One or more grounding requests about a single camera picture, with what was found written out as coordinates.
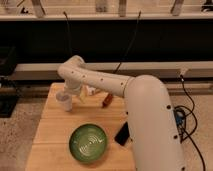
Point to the black smartphone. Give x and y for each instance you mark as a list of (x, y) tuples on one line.
[(122, 135)]

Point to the brown snack bar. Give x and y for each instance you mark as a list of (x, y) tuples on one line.
[(107, 101)]

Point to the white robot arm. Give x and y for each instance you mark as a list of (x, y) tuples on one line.
[(151, 122)]

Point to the blue connector box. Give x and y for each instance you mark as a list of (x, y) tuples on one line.
[(179, 119)]

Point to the black equipment left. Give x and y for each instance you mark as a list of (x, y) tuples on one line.
[(8, 63)]

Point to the white plastic bottle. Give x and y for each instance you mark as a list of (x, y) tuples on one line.
[(88, 91)]

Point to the green ceramic bowl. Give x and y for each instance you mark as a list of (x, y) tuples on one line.
[(88, 143)]

